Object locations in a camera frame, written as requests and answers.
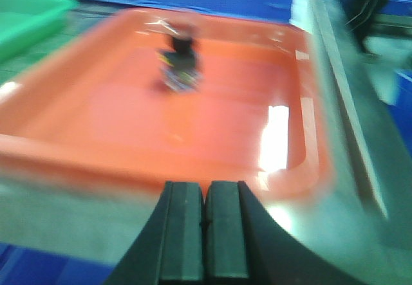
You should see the green plastic tray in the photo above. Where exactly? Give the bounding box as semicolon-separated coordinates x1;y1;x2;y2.
1;0;79;62

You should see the red plastic tray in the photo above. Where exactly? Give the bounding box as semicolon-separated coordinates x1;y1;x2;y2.
1;8;335;201

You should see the red push button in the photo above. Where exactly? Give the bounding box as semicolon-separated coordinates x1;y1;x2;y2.
158;21;201;92

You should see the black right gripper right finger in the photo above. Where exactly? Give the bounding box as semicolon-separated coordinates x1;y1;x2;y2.
204;181;361;284

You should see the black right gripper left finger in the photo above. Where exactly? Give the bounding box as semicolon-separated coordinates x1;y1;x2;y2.
104;181;204;284

